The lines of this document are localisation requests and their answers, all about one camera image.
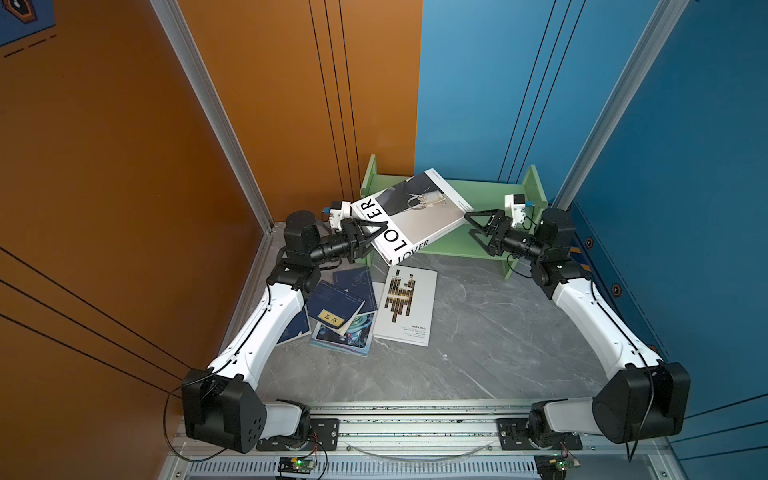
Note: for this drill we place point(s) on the aluminium rail frame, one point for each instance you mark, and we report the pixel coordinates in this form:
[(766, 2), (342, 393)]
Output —
[(422, 440)]

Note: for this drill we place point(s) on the aluminium corner post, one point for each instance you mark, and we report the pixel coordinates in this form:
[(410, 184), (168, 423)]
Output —
[(662, 22), (178, 33)]

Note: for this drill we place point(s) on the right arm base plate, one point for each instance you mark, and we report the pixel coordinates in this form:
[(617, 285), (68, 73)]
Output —
[(515, 434)]

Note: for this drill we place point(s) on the navy book far left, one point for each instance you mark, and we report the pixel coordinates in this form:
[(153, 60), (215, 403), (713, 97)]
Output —
[(297, 328)]

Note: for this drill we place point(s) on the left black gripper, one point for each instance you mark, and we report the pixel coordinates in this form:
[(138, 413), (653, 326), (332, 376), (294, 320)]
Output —
[(354, 244)]

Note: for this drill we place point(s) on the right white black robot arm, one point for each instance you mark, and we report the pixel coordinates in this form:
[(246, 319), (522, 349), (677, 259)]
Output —
[(645, 397)]

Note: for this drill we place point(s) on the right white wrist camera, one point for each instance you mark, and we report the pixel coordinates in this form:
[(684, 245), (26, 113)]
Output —
[(518, 208)]

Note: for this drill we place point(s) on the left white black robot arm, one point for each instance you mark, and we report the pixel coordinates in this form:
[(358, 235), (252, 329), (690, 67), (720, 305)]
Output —
[(220, 403)]

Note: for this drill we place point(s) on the right circuit board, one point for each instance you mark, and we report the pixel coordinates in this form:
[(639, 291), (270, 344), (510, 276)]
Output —
[(551, 468)]

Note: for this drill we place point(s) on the LOVER black white book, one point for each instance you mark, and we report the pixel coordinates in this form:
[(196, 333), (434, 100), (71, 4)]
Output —
[(417, 212)]

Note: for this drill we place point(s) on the colourful teal magazine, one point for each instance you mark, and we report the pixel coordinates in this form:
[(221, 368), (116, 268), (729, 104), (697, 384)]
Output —
[(357, 339)]

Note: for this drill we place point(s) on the navy blue book upper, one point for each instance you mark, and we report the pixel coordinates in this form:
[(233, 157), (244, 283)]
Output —
[(358, 282)]

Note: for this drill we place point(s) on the right aluminium corner post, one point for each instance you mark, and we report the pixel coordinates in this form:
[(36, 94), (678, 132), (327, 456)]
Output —
[(662, 22)]

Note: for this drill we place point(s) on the left green circuit board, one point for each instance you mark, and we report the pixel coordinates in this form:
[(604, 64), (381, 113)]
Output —
[(297, 467)]

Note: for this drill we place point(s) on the left aluminium corner post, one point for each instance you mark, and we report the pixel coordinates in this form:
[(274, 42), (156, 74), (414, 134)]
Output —
[(178, 33)]

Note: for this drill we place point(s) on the navy book with yellow label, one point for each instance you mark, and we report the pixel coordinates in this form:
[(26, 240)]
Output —
[(333, 307)]

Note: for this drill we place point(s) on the green wooden two-tier shelf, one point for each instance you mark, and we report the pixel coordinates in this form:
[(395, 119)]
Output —
[(481, 196)]

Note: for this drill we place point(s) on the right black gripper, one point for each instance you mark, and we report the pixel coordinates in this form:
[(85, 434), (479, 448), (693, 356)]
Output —
[(498, 231)]

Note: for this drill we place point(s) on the white book with brown pattern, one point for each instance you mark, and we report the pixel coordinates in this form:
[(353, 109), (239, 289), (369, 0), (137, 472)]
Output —
[(406, 307)]

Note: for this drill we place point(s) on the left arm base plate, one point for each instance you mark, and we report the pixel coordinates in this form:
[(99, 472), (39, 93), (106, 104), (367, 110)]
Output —
[(321, 433)]

